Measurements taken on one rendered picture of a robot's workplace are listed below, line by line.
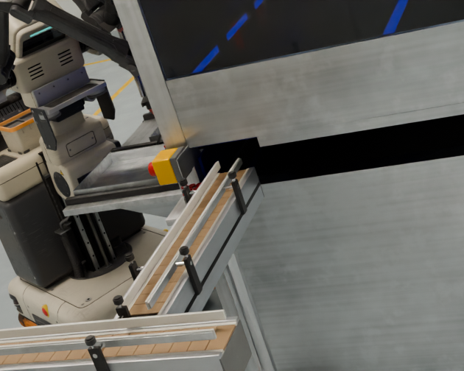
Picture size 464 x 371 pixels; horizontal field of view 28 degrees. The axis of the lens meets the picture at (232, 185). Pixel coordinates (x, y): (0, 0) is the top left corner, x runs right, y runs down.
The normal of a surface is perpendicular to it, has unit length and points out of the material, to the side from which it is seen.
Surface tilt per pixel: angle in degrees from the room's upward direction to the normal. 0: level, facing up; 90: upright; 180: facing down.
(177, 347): 0
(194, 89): 90
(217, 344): 0
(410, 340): 90
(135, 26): 90
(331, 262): 90
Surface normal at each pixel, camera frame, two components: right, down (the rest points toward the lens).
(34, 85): 0.65, 0.26
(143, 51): -0.29, 0.47
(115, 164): -0.29, -0.87
